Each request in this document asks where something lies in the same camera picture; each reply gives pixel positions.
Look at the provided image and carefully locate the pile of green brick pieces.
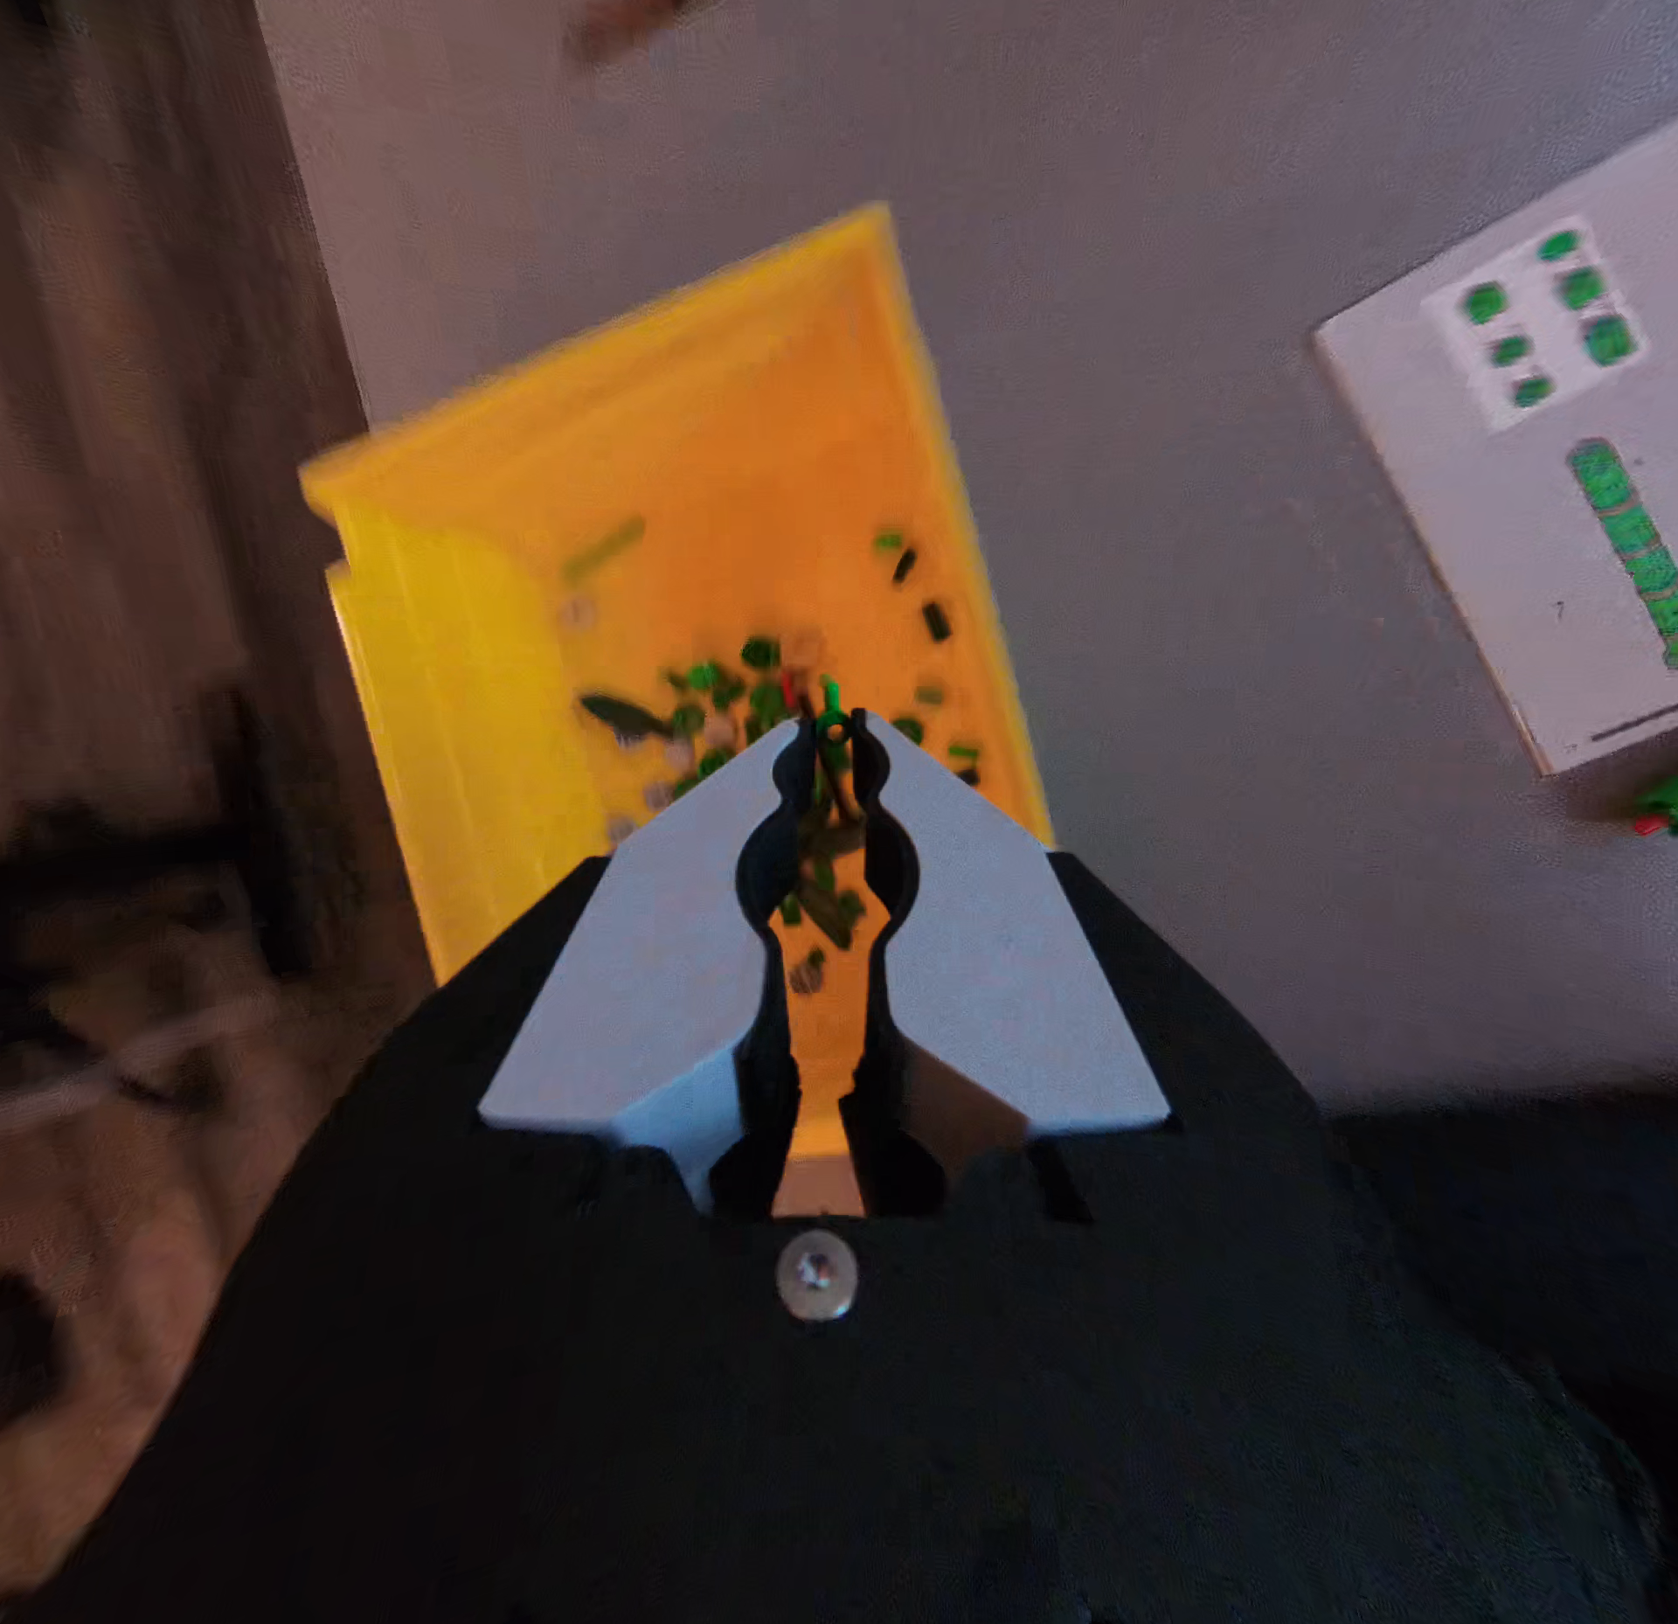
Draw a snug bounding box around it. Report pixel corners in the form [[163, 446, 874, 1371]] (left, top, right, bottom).
[[565, 516, 985, 996]]

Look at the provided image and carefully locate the open instruction booklet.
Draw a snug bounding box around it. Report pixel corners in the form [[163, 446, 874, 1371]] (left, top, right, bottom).
[[1315, 116, 1678, 777]]

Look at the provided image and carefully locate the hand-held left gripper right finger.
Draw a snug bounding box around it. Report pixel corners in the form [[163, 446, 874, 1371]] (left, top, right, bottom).
[[845, 711, 1172, 1220]]

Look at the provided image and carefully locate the yellow plastic bin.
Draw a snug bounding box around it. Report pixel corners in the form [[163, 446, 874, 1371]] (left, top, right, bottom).
[[300, 201, 1058, 1154]]

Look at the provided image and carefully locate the grey desk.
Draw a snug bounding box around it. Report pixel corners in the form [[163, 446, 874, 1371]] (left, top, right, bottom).
[[242, 0, 1678, 1113]]

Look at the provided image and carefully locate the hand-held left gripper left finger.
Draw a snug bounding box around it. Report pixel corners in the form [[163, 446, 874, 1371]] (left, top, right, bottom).
[[478, 719, 822, 1220]]

